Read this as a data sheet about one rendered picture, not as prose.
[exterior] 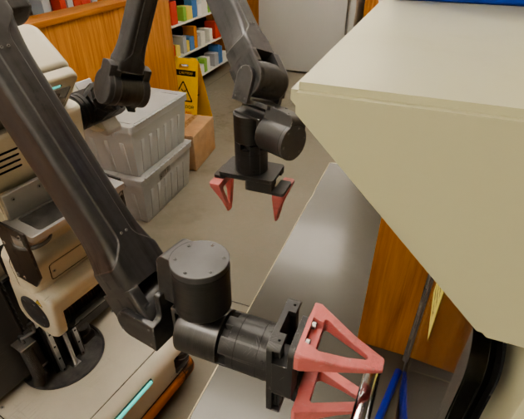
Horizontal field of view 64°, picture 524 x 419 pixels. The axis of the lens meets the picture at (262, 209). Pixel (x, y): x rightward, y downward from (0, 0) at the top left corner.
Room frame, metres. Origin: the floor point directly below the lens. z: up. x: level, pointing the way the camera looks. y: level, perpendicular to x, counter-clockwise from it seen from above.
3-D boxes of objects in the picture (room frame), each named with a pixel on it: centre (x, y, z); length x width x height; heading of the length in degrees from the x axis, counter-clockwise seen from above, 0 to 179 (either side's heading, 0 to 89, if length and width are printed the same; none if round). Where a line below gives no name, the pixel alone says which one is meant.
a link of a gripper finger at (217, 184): (0.67, 0.05, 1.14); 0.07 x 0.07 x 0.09; 69
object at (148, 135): (2.41, 0.77, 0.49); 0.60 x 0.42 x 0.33; 158
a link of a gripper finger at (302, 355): (0.25, -0.06, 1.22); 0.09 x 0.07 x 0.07; 68
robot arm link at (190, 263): (0.32, 0.08, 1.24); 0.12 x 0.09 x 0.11; 58
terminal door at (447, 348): (0.26, -0.16, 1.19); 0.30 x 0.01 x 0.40; 156
